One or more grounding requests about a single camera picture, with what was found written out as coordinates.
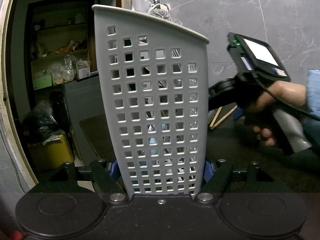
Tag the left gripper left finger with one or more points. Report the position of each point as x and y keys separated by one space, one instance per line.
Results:
x=104 y=185

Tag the plain wooden chopstick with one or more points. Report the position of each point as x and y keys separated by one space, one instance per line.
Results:
x=222 y=119
x=215 y=117

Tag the yellow bin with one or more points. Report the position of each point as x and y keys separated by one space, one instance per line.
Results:
x=57 y=150

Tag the dark grey cabinet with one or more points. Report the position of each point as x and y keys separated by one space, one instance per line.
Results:
x=83 y=100

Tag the grey perforated utensil basket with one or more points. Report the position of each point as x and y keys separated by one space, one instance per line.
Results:
x=154 y=82

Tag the blue sleeve forearm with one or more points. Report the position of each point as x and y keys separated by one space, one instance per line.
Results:
x=312 y=126

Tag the clear plastic bag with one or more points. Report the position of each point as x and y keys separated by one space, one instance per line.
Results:
x=155 y=8

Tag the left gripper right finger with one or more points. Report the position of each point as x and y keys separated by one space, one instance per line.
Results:
x=218 y=184

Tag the person right hand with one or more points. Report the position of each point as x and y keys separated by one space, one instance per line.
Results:
x=291 y=93

